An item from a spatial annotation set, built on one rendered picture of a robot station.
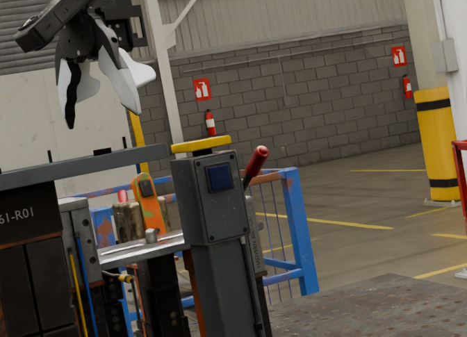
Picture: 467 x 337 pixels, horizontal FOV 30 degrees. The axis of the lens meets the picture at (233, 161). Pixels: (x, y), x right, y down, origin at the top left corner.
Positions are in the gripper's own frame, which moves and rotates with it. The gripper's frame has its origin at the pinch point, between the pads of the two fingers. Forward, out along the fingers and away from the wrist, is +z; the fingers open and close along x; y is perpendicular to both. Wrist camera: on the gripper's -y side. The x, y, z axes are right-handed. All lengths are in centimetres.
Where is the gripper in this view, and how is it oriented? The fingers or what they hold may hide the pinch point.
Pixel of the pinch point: (98, 124)
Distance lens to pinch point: 108.5
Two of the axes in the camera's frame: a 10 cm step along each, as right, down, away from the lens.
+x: -6.7, 0.8, 7.4
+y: 7.2, -1.7, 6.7
